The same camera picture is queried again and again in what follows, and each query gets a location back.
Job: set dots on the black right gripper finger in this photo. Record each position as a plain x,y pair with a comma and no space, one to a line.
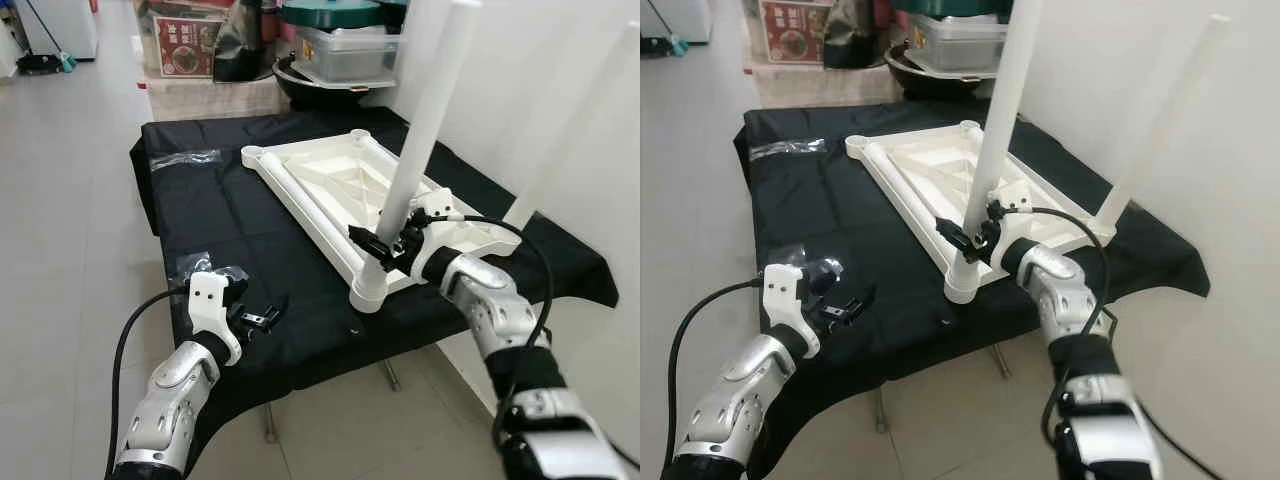
952,232
368,240

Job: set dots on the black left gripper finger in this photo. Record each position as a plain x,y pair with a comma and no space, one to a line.
858,300
237,285
815,278
277,308

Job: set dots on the wide clear tape patch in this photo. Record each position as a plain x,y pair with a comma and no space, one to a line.
205,262
782,252

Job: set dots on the black tablecloth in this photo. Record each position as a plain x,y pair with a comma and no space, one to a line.
250,230
850,230

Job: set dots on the white plastic table top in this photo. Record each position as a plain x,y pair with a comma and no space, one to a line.
930,175
345,185

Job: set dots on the long clear tape strip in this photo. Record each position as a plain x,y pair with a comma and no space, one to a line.
790,148
185,157

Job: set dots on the black wok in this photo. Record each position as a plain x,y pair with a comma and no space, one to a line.
320,95
930,85

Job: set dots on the clear plastic storage box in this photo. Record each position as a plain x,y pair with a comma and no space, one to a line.
955,45
345,55

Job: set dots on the beige cardboard box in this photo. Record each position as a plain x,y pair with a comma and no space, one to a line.
820,85
210,98

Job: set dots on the green head mop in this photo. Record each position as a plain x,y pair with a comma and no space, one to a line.
45,63
665,47

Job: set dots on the white refrigerator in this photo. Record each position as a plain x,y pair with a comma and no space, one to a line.
75,25
695,18

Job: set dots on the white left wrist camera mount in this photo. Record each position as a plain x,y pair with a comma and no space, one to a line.
210,300
785,295

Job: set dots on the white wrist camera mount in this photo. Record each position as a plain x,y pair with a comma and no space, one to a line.
1012,198
435,205
210,300
785,295

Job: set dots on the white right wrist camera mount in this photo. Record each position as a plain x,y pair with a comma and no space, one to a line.
1012,198
435,205

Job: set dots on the metal folding table frame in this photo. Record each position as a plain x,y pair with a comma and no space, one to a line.
880,415
270,425

